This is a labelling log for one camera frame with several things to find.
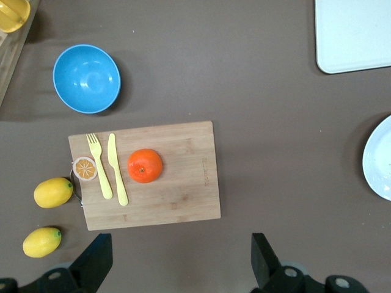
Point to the white round plate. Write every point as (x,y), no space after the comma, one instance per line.
(380,158)

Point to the orange mandarin fruit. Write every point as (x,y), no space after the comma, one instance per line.
(145,166)

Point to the wooden mug rack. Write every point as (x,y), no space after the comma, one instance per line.
(9,58)

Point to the wooden cutting board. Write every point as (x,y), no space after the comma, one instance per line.
(183,183)

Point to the blue bowl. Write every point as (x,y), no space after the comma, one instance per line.
(87,79)

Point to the cream bear print tray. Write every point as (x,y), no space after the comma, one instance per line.
(354,33)

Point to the yellow mug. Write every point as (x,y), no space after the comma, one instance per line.
(12,15)

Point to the yellow lemon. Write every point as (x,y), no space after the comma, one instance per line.
(53,193)
(42,242)

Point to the toy orange slice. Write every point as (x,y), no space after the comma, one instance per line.
(85,168)

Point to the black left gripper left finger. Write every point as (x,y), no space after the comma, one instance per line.
(91,265)

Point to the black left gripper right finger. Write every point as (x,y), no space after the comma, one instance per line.
(265,268)

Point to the yellow plastic knife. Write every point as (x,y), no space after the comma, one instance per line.
(114,164)

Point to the yellow plastic fork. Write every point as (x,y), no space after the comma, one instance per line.
(99,164)

